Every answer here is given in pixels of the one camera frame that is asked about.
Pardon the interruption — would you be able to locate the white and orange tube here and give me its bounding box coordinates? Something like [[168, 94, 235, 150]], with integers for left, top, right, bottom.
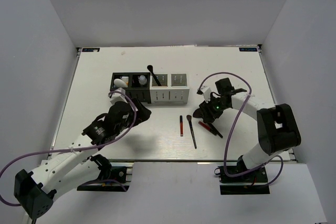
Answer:
[[113, 79, 128, 88]]

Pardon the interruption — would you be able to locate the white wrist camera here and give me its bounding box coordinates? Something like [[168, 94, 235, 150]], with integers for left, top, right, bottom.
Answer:
[[108, 88, 127, 105], [197, 86, 212, 103]]

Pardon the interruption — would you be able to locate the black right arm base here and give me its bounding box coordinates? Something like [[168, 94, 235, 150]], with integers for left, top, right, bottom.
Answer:
[[214, 166, 270, 195]]

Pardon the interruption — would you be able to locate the black angled makeup brush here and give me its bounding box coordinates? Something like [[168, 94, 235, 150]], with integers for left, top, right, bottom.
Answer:
[[186, 115, 197, 149]]

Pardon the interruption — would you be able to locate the dark red lip gloss tube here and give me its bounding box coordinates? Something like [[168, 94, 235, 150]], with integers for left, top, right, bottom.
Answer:
[[198, 121, 217, 136]]

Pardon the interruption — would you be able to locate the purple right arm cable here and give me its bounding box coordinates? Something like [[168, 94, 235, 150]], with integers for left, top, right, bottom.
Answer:
[[198, 71, 284, 190]]

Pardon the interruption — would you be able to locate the orange bottle in organizer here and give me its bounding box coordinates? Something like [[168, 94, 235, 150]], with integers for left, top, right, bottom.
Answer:
[[121, 76, 129, 85]]

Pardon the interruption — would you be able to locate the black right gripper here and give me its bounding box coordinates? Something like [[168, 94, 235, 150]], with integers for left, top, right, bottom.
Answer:
[[199, 94, 228, 123]]

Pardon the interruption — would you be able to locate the long black powder brush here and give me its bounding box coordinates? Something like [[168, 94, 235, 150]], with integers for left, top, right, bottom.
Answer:
[[147, 65, 162, 87]]

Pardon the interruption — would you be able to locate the clear small bottle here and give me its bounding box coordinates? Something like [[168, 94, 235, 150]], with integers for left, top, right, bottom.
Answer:
[[138, 75, 148, 86]]

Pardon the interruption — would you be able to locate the black fan makeup brush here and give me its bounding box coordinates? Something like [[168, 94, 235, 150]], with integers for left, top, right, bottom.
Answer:
[[192, 109, 223, 138]]

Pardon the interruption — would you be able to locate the black organizer box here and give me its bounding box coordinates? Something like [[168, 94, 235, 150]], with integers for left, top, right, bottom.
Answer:
[[110, 72, 151, 104]]

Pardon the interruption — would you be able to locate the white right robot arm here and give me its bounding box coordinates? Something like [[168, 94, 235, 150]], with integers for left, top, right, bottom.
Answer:
[[193, 78, 301, 182]]

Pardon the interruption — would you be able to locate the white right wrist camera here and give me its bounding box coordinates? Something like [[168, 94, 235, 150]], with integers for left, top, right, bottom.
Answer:
[[197, 86, 212, 103]]

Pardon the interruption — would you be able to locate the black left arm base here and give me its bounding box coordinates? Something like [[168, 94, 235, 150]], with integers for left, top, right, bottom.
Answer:
[[77, 163, 133, 193]]

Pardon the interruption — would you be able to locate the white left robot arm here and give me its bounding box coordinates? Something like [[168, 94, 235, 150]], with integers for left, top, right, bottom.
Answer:
[[14, 98, 151, 220]]

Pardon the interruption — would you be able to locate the white slotted organizer box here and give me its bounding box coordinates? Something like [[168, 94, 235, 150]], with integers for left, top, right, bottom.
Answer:
[[149, 73, 190, 104]]

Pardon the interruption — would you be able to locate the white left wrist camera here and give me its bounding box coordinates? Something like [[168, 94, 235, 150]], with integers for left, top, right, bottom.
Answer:
[[108, 88, 127, 105]]

